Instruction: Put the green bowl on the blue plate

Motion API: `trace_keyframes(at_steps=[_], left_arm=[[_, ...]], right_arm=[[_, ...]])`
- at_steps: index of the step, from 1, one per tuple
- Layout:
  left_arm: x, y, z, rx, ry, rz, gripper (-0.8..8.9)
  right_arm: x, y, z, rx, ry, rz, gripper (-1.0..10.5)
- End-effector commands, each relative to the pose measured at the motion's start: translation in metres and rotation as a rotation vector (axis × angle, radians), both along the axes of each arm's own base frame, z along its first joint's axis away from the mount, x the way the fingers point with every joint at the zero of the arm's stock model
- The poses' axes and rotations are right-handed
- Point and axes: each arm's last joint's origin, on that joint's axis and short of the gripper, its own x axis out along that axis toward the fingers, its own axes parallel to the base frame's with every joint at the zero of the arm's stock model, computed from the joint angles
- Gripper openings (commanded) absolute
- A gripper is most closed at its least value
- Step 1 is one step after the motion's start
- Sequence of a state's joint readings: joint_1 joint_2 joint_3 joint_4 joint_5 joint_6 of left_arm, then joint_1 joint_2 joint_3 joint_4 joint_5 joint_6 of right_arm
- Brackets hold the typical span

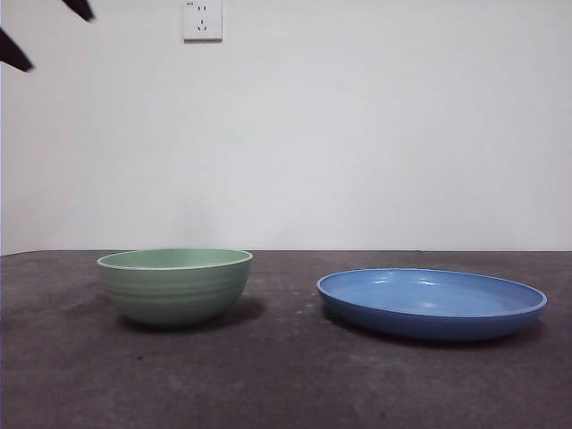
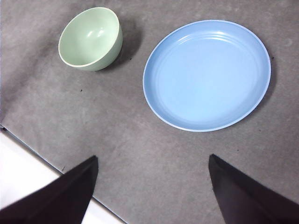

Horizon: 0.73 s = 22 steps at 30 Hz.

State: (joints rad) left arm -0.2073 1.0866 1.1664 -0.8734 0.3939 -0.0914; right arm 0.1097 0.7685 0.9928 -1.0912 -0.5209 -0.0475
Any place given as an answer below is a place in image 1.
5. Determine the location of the green ribbed bowl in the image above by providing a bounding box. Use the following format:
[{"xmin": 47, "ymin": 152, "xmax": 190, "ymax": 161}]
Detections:
[{"xmin": 96, "ymin": 248, "xmax": 254, "ymax": 327}]

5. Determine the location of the blue round plate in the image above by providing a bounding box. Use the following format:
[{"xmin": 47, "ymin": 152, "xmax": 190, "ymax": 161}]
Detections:
[{"xmin": 315, "ymin": 267, "xmax": 549, "ymax": 343}]

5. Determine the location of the white wall socket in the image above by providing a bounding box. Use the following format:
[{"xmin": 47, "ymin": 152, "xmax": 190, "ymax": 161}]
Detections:
[{"xmin": 182, "ymin": 0, "xmax": 224, "ymax": 45}]

